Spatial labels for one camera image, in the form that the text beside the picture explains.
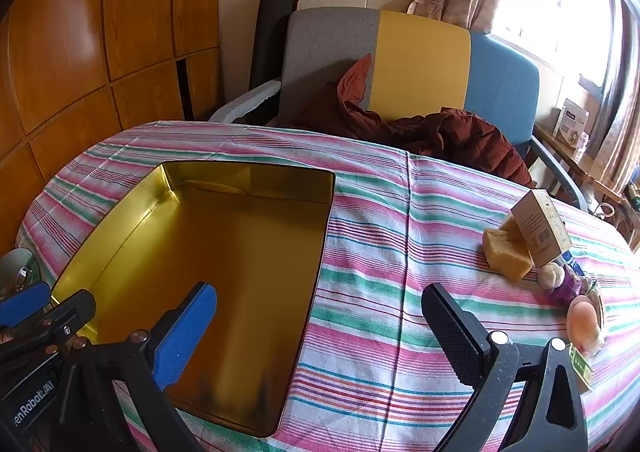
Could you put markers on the black rolled mat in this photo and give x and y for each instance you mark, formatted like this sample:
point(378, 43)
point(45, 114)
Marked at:
point(270, 31)

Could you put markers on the small green label box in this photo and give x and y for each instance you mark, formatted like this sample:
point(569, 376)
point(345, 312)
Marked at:
point(582, 367)

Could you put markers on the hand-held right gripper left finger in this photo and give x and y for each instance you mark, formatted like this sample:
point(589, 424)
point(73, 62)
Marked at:
point(185, 342)

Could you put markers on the white medicine box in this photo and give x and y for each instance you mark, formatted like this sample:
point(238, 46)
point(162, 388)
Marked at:
point(570, 124)

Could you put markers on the gold metal tin box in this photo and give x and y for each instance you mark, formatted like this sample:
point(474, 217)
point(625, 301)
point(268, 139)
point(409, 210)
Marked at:
point(225, 242)

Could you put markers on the red-brown padded jacket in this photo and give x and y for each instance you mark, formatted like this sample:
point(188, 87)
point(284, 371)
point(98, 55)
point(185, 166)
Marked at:
point(465, 136)

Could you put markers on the grey yellow blue armchair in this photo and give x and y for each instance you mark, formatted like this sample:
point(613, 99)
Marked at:
point(415, 61)

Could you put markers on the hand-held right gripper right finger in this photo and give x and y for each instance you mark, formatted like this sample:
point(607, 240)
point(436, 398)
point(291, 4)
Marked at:
point(452, 332)

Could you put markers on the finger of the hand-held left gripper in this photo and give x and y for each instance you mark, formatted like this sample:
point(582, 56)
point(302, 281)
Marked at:
point(65, 312)
point(20, 307)

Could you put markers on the wooden wardrobe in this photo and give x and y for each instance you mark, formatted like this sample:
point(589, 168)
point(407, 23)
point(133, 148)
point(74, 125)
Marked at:
point(75, 31)

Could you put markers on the striped tablecloth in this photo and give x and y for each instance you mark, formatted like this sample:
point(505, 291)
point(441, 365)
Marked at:
point(390, 242)

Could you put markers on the purple snack packet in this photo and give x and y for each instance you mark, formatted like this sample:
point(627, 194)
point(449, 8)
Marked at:
point(567, 292)

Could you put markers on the cream carton box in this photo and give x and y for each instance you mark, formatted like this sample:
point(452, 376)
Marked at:
point(542, 227)

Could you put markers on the wooden side shelf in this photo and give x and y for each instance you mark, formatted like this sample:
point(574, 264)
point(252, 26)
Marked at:
point(580, 166)

